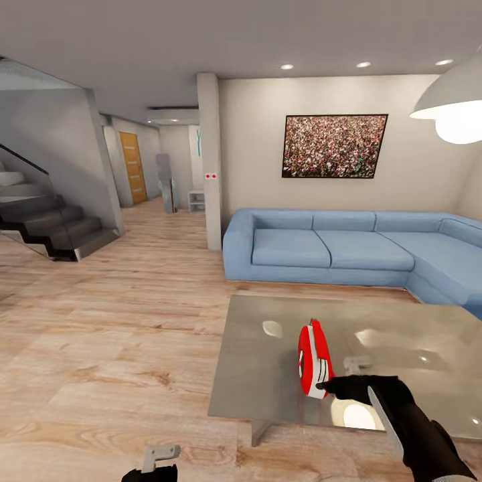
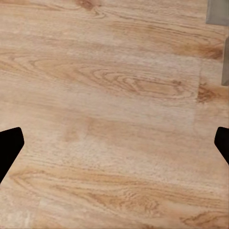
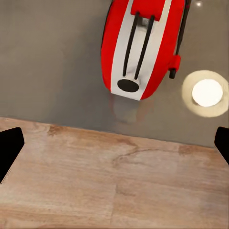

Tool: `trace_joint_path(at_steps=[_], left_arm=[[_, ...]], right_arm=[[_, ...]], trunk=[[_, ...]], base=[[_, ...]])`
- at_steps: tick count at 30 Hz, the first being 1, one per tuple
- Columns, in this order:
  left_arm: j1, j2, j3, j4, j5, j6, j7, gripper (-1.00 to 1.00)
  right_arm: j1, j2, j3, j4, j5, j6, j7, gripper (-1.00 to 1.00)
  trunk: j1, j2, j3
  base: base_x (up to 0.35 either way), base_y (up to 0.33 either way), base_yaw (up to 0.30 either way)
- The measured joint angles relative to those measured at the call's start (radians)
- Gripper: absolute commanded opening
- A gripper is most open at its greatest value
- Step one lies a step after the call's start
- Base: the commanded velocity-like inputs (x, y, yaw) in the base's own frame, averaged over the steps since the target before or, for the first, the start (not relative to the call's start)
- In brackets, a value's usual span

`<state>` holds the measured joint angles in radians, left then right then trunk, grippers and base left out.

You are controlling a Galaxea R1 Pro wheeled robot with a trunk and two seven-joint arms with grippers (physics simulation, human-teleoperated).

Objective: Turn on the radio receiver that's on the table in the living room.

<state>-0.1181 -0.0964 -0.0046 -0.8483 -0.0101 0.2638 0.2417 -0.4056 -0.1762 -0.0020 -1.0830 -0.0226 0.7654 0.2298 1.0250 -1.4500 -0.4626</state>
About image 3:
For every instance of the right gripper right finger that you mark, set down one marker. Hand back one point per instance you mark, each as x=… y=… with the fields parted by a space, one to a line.
x=222 y=142

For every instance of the radio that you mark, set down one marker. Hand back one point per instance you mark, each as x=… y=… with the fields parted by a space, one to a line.
x=138 y=45

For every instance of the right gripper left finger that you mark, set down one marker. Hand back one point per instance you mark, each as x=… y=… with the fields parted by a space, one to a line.
x=11 y=143

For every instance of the coffee table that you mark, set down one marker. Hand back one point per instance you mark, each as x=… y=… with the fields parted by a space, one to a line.
x=51 y=72

